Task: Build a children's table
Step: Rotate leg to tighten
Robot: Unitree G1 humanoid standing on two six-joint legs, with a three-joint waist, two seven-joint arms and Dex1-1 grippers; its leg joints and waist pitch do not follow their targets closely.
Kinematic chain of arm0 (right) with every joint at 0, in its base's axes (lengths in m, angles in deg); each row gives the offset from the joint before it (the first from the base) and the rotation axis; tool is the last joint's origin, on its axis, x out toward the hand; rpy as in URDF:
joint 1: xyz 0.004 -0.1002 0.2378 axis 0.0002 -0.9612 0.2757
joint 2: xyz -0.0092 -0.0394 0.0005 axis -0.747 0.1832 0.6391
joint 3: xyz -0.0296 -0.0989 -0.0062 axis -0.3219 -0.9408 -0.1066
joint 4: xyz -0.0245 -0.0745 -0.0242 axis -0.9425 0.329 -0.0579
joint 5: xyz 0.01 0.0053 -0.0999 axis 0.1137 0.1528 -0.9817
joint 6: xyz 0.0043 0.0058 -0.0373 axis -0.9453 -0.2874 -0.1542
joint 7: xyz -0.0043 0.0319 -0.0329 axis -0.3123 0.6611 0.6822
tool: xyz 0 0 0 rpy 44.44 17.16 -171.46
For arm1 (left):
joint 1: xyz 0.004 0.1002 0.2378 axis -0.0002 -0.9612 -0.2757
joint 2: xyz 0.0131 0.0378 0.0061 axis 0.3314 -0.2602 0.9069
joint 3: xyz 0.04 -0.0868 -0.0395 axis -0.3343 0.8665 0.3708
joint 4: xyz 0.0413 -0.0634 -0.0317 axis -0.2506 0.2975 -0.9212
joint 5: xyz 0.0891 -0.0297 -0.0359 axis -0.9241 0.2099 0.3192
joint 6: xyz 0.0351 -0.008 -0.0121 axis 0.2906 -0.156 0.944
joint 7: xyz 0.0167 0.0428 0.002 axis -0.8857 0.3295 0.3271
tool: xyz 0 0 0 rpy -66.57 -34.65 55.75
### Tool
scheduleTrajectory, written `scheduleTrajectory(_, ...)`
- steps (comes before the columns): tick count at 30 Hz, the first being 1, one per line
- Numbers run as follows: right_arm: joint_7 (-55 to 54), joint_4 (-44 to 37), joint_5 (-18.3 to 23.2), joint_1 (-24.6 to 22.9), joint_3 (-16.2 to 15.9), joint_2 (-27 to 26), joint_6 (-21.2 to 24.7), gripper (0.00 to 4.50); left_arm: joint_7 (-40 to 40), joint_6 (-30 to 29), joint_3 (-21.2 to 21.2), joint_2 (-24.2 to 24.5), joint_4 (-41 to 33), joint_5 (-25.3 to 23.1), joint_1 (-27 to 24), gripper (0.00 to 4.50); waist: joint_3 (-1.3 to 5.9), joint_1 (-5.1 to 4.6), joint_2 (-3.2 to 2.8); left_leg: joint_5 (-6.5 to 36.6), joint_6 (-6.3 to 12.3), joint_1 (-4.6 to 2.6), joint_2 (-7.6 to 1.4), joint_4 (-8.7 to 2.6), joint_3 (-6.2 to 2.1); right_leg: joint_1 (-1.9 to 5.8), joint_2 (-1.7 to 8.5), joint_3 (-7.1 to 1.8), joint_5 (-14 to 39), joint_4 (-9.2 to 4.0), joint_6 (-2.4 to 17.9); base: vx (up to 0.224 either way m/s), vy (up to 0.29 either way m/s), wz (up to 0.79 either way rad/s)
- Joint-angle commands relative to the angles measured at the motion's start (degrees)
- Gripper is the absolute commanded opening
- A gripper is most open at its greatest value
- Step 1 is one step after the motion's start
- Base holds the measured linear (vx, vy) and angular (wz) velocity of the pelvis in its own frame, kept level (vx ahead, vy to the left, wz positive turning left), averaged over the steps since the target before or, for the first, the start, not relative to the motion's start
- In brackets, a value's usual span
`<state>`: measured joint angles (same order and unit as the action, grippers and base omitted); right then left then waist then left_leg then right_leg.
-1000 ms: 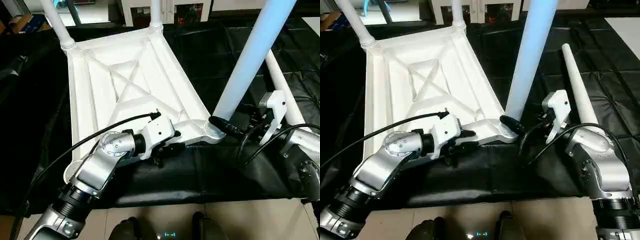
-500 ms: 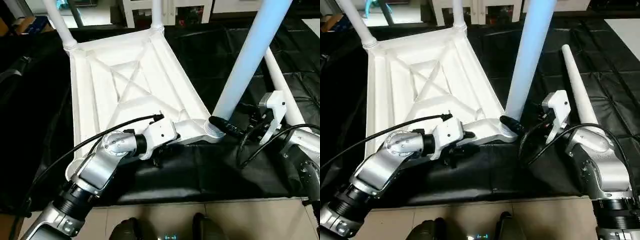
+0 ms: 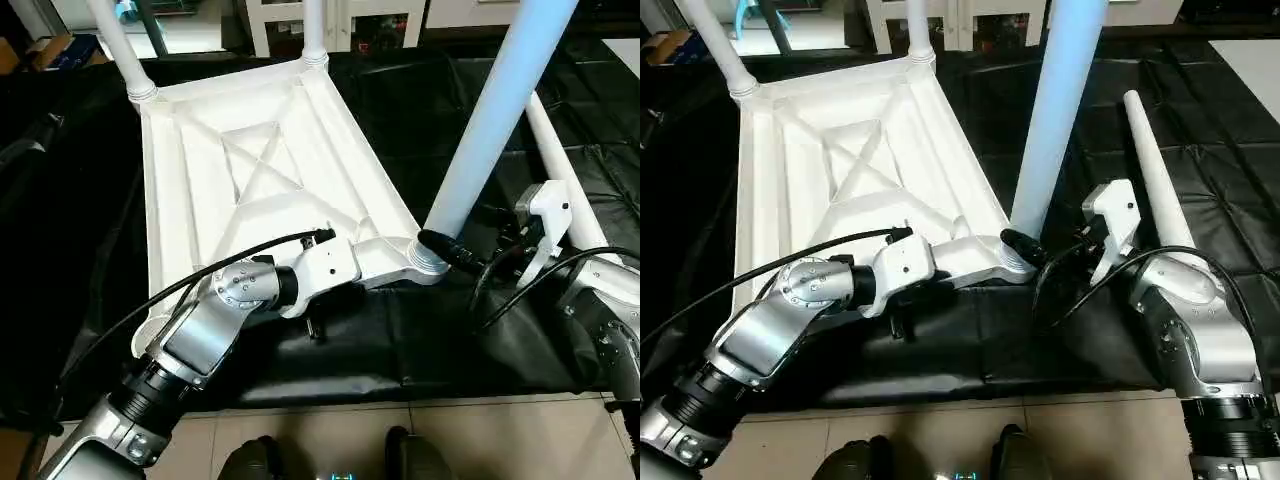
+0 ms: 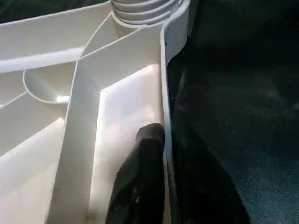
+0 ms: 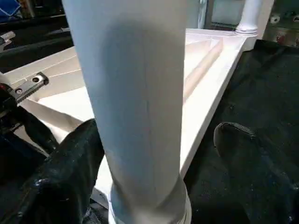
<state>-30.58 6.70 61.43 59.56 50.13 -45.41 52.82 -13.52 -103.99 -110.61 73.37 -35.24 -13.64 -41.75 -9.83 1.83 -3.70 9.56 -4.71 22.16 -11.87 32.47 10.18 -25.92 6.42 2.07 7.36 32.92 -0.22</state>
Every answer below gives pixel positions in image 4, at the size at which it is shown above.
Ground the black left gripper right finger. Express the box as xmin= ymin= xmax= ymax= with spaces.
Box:
xmin=170 ymin=130 xmax=244 ymax=224

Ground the black mat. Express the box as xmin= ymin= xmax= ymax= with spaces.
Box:
xmin=0 ymin=0 xmax=299 ymax=224

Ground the white plastic table top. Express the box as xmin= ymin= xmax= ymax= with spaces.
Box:
xmin=0 ymin=0 xmax=192 ymax=224

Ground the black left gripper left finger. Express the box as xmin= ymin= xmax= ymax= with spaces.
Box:
xmin=105 ymin=123 xmax=168 ymax=224

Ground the white plastic table leg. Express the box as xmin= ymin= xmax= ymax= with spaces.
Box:
xmin=111 ymin=0 xmax=185 ymax=26

